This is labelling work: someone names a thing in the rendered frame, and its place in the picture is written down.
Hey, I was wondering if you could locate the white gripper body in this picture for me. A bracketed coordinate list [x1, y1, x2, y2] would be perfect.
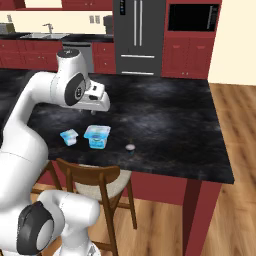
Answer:
[79, 91, 111, 113]

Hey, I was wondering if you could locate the large blue yogurt container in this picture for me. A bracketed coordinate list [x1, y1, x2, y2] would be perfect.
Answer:
[83, 124, 112, 150]

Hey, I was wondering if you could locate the small blue white yogurt container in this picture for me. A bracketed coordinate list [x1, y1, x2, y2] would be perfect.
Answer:
[59, 128, 80, 147]

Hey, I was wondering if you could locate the red lower cupboard run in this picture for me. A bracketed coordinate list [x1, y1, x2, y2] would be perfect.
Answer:
[91, 41, 117, 75]
[0, 39, 64, 73]

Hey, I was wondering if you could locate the red cupboard run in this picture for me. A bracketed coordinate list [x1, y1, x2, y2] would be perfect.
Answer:
[0, 0, 114, 12]
[0, 39, 64, 73]
[91, 41, 117, 75]

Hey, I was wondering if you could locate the small dark cupcake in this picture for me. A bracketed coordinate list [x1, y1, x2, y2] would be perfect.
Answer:
[125, 142, 136, 157]

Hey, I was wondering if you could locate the grey dishwasher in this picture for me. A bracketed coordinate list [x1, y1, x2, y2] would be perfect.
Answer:
[62, 42, 95, 74]

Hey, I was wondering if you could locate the brown wooden chair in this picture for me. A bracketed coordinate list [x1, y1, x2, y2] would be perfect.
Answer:
[54, 157, 139, 256]
[31, 159, 63, 195]

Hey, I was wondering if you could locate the dark grey fridge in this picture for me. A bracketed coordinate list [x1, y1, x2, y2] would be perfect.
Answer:
[112, 0, 167, 77]

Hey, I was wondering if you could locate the dark coffee machine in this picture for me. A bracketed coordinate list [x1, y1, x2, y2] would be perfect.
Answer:
[102, 15, 115, 36]

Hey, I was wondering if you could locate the metal sink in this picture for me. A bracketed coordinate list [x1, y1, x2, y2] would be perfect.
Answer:
[19, 32, 69, 41]

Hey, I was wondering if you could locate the silver tap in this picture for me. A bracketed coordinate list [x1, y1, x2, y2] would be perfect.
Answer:
[42, 22, 55, 35]

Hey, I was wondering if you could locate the red upper cupboard run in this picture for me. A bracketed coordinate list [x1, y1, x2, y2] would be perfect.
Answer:
[0, 0, 114, 12]

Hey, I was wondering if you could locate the tall red cupboard unit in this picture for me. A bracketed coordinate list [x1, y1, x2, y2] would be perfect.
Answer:
[161, 0, 223, 81]

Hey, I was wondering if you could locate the grey toaster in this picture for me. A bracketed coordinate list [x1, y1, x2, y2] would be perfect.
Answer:
[0, 22, 16, 35]

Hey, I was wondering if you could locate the black microwave oven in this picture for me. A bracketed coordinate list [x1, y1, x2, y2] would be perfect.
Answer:
[166, 3, 221, 33]

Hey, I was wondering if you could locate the red kitchen island base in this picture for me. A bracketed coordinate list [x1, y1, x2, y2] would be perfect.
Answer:
[39, 161, 223, 256]

